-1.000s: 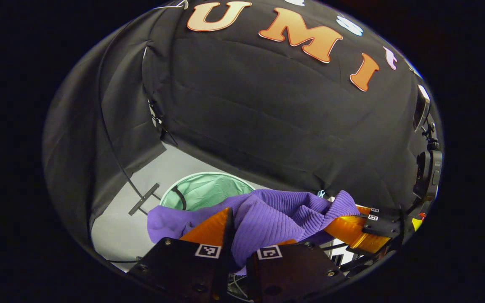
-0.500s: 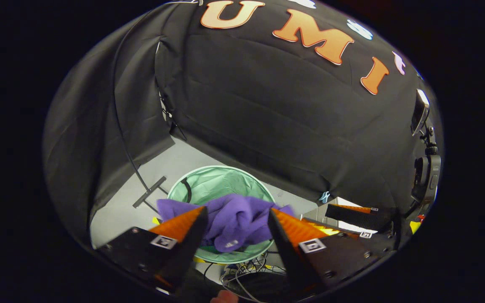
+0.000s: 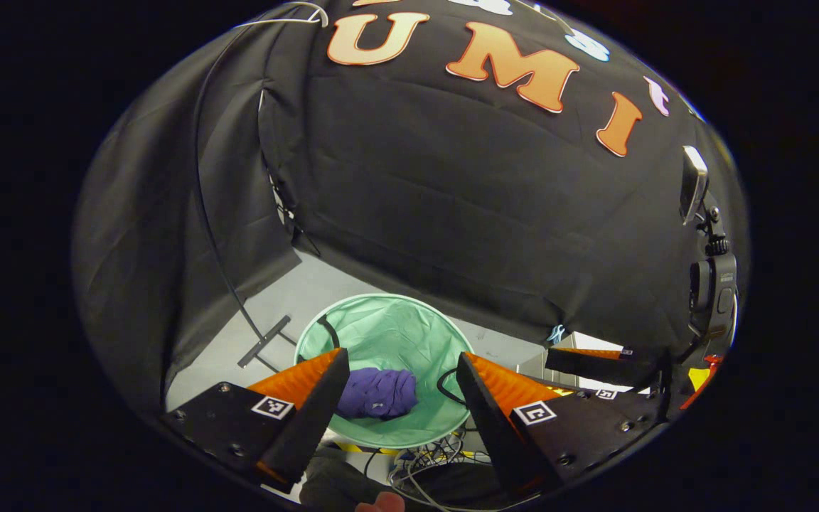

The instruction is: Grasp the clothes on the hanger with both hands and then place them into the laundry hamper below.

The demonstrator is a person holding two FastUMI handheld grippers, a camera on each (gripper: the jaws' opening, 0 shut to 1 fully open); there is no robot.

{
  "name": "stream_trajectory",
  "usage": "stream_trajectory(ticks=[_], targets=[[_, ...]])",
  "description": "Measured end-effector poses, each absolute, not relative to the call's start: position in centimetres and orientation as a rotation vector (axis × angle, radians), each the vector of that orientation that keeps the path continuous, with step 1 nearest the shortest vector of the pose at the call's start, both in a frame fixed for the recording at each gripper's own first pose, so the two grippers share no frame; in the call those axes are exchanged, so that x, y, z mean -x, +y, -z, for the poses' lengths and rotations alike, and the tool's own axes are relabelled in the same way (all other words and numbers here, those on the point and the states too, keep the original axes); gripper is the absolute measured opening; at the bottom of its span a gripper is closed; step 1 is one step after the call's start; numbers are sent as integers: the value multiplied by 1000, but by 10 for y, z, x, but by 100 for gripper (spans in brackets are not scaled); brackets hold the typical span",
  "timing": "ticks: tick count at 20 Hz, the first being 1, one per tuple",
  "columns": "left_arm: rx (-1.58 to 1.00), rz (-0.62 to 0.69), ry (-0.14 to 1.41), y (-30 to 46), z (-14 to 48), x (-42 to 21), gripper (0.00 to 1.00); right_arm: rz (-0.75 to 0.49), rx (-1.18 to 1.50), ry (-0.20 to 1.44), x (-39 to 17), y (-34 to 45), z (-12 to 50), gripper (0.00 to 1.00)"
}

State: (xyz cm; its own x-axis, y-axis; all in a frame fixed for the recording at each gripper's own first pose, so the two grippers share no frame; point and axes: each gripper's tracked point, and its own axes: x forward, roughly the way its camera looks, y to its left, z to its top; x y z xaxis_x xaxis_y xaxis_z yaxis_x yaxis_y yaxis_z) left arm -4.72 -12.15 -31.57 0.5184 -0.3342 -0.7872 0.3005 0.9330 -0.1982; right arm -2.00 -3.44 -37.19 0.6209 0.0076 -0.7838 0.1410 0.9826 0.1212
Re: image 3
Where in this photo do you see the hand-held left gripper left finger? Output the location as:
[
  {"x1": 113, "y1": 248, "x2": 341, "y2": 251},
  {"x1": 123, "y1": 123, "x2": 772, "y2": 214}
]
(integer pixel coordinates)
[{"x1": 159, "y1": 347, "x2": 351, "y2": 493}]

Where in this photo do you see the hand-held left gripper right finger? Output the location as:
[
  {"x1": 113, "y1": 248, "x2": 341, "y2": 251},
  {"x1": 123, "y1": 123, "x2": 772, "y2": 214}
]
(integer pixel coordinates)
[{"x1": 456, "y1": 351, "x2": 668, "y2": 498}]

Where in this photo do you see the purple corduroy jacket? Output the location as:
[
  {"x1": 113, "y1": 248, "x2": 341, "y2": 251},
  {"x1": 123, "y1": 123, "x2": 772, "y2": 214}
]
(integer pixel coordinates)
[{"x1": 336, "y1": 367, "x2": 419, "y2": 420}]

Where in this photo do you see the green laundry hamper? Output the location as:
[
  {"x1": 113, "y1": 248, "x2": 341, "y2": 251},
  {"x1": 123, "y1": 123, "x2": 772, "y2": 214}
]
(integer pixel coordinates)
[{"x1": 294, "y1": 293, "x2": 476, "y2": 450}]

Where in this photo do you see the black clothes rack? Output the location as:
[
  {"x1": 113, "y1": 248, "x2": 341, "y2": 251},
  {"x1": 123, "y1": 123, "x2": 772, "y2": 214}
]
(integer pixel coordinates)
[{"x1": 193, "y1": 14, "x2": 300, "y2": 370}]

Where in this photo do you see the white box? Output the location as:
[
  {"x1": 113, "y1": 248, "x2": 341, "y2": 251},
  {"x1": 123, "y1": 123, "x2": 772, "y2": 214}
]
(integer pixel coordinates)
[{"x1": 516, "y1": 331, "x2": 666, "y2": 395}]

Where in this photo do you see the yellow black floor tape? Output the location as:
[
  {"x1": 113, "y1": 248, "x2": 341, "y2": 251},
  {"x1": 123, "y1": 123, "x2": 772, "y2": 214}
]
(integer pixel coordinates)
[{"x1": 330, "y1": 439, "x2": 496, "y2": 462}]

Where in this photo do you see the dark cloth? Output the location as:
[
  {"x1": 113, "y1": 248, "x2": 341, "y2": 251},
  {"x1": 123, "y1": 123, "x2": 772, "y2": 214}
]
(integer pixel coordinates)
[{"x1": 299, "y1": 447, "x2": 390, "y2": 512}]

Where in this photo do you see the tangle of cables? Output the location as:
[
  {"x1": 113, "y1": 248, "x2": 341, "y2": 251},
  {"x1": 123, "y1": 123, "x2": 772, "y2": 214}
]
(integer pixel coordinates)
[{"x1": 363, "y1": 430, "x2": 517, "y2": 512}]

